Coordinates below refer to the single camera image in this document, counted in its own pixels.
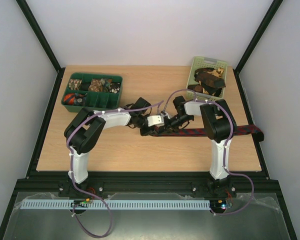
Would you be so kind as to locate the black aluminium frame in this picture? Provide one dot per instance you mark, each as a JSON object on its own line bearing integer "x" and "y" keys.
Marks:
{"x": 148, "y": 182}

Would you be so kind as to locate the rolled tie orange brown pattern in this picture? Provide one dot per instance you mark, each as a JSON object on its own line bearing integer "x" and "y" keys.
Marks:
{"x": 96, "y": 85}

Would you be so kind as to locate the rolled tie grey patterned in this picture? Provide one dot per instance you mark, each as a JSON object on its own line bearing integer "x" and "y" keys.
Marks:
{"x": 80, "y": 99}

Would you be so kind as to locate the light blue cable duct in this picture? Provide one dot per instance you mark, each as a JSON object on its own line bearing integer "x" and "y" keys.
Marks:
{"x": 63, "y": 204}

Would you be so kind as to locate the light green plastic basket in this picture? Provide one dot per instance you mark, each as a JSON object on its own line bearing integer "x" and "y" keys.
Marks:
{"x": 199, "y": 62}

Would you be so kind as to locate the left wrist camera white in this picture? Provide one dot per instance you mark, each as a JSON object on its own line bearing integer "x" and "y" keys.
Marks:
{"x": 155, "y": 120}

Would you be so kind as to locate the green compartment tray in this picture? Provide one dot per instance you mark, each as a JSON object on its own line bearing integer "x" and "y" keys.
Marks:
{"x": 95, "y": 100}

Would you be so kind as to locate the rolled tie brown white pattern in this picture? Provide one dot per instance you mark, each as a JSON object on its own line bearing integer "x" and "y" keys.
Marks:
{"x": 74, "y": 84}

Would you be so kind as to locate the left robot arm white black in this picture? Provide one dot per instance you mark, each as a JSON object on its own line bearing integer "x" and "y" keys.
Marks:
{"x": 84, "y": 131}

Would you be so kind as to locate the pile of brown ties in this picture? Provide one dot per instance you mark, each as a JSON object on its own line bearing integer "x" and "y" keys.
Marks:
{"x": 209, "y": 81}

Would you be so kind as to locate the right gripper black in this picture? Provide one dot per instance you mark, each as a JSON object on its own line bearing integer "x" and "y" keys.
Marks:
{"x": 172, "y": 124}

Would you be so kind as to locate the red navy striped tie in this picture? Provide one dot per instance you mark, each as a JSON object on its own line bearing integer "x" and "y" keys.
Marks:
{"x": 218, "y": 134}

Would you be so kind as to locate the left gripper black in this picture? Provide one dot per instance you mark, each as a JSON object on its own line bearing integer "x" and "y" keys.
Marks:
{"x": 148, "y": 132}

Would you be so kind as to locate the rolled tie teal brown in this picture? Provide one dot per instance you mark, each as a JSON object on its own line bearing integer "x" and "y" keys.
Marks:
{"x": 106, "y": 84}

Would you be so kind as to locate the rolled tie red orange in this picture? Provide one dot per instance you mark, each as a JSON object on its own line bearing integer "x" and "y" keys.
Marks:
{"x": 69, "y": 99}

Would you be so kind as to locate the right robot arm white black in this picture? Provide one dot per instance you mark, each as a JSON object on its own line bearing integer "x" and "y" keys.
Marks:
{"x": 218, "y": 125}

